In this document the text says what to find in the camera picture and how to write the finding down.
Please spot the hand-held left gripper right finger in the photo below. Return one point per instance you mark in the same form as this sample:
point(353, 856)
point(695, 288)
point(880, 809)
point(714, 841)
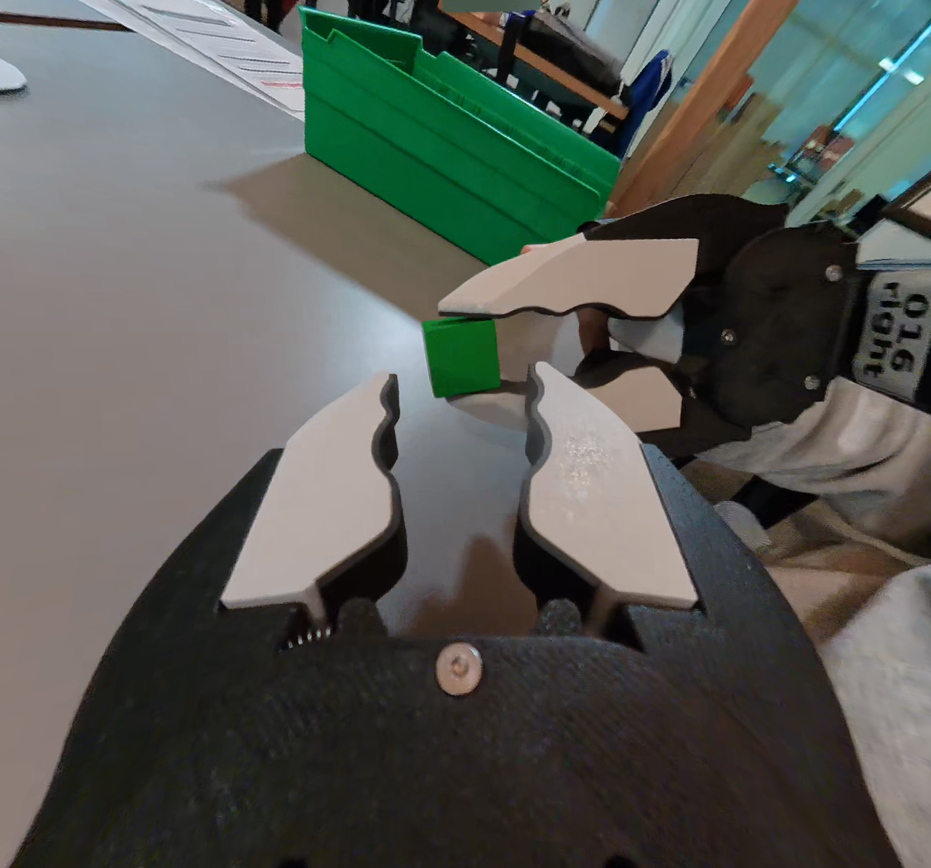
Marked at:
point(604, 504)

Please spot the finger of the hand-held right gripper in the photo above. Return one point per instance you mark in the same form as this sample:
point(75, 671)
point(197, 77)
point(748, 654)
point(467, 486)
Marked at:
point(582, 275)
point(640, 399)

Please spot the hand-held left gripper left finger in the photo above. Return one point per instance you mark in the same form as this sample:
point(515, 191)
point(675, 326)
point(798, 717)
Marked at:
point(320, 504)

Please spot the green cube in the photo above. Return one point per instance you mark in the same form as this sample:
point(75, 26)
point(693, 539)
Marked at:
point(462, 359)

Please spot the green storage bin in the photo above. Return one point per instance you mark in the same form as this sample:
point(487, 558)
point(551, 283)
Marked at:
point(407, 148)

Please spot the person's right forearm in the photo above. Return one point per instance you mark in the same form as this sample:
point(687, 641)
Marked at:
point(836, 461)

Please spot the person's right hand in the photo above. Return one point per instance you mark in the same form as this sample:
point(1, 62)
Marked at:
point(593, 337)

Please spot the blue cloth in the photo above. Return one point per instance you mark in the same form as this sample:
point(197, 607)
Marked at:
point(647, 97)

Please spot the wooden table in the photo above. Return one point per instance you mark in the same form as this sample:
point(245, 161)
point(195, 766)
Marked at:
point(553, 64)

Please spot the black bag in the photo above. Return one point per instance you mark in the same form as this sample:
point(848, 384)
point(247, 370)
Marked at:
point(574, 50)

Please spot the person's beige pants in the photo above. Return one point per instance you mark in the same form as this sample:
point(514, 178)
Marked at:
point(836, 555)

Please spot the black office chair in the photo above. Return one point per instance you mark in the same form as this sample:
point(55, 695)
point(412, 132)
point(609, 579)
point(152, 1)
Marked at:
point(451, 24)

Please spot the printed paper sheet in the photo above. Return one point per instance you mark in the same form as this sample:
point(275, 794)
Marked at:
point(211, 39)

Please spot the white rounded object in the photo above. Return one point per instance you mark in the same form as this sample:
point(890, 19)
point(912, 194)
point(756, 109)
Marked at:
point(11, 75)

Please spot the wooden post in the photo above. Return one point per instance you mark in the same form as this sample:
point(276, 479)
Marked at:
point(727, 68)

